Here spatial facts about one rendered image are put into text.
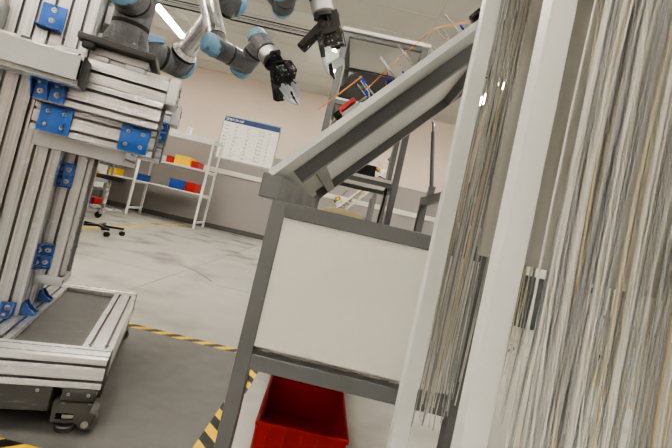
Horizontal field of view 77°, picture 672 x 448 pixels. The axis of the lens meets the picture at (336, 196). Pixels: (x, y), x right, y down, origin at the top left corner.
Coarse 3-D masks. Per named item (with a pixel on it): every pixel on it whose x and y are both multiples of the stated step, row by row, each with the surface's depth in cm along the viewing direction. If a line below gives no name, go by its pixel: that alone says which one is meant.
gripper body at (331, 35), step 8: (320, 16) 142; (328, 16) 142; (336, 16) 140; (328, 24) 142; (336, 24) 141; (320, 32) 141; (328, 32) 140; (336, 32) 141; (328, 40) 141; (336, 40) 139; (344, 40) 146; (336, 48) 146
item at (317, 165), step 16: (512, 32) 130; (448, 64) 127; (464, 64) 126; (432, 80) 126; (464, 80) 179; (400, 96) 126; (416, 96) 126; (448, 96) 205; (384, 112) 126; (400, 112) 129; (432, 112) 212; (368, 128) 126; (416, 128) 213; (336, 144) 126; (352, 144) 126; (384, 144) 212; (320, 160) 126; (368, 160) 212; (304, 176) 126; (320, 176) 141; (336, 176) 212; (320, 192) 212
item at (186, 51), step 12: (228, 0) 175; (240, 0) 177; (228, 12) 179; (240, 12) 181; (192, 36) 186; (180, 48) 190; (192, 48) 190; (180, 60) 192; (192, 60) 195; (168, 72) 195; (180, 72) 196; (192, 72) 200
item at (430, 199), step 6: (432, 186) 210; (468, 186) 137; (432, 192) 210; (438, 192) 183; (474, 192) 129; (480, 192) 126; (420, 198) 227; (426, 198) 209; (432, 198) 194; (438, 198) 180; (420, 204) 224; (426, 204) 215; (432, 204) 207; (420, 210) 224; (420, 216) 224; (420, 222) 223; (414, 228) 224; (420, 228) 223
